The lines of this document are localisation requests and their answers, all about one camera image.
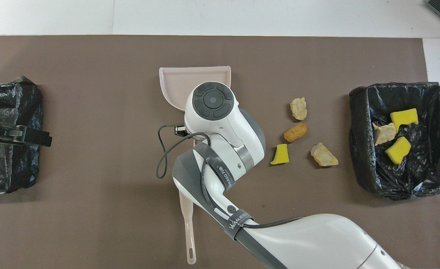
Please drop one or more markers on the beige plastic dustpan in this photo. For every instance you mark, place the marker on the beige plastic dustpan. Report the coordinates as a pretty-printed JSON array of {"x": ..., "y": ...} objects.
[{"x": 178, "y": 82}]

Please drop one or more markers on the beige hand brush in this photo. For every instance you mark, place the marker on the beige hand brush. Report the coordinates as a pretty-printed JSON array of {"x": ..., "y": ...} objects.
[{"x": 188, "y": 231}]

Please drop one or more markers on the small yellow sponge wedge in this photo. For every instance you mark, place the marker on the small yellow sponge wedge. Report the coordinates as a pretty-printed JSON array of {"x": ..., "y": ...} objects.
[{"x": 280, "y": 156}]

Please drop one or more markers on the brown oval foam chunk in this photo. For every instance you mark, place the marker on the brown oval foam chunk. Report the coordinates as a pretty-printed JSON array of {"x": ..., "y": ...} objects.
[{"x": 295, "y": 133}]

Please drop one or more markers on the small pale foam chunk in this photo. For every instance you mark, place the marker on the small pale foam chunk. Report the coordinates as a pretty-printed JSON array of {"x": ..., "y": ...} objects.
[{"x": 298, "y": 109}]

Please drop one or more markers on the large pale foam chunk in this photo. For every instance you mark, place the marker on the large pale foam chunk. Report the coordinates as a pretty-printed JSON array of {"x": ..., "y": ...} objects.
[{"x": 323, "y": 156}]

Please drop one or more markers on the orange striped foam piece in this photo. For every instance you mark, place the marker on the orange striped foam piece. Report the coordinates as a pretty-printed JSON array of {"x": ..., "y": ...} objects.
[{"x": 385, "y": 133}]

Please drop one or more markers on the green and yellow sponge piece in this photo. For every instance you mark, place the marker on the green and yellow sponge piece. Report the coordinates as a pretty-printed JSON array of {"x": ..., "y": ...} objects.
[{"x": 398, "y": 150}]

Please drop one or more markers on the notched yellow sponge piece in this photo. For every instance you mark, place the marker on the notched yellow sponge piece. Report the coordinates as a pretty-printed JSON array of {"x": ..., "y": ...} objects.
[{"x": 405, "y": 116}]

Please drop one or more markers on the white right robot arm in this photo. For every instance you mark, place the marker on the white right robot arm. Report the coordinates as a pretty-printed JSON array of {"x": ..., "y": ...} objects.
[{"x": 317, "y": 243}]

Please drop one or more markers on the black bag lined bin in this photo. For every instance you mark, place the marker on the black bag lined bin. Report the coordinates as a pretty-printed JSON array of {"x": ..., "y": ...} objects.
[
  {"x": 362, "y": 149},
  {"x": 18, "y": 172}
]

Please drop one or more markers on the brown table mat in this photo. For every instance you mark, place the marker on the brown table mat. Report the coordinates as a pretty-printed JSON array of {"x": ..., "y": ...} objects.
[{"x": 92, "y": 93}]

